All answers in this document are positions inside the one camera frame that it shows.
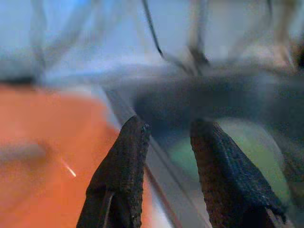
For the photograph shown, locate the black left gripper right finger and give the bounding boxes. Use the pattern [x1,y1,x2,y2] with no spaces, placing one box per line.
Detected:
[190,118,287,228]

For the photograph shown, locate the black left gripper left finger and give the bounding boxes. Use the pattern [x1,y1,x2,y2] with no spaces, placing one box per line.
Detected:
[76,115,152,228]

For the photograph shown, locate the orange plastic bowl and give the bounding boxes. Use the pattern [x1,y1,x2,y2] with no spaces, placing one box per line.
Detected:
[0,85,167,228]

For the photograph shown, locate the metal kitchen faucet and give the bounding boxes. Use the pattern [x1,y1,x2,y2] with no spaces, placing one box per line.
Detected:
[184,0,213,74]

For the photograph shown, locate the green plate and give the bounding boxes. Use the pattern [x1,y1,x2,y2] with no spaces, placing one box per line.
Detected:
[166,118,293,207]

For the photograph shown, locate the stainless steel sink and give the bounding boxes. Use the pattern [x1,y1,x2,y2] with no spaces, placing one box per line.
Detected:
[102,68,304,228]

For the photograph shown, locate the black power cable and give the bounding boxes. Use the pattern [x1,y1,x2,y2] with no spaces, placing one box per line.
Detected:
[142,0,165,59]

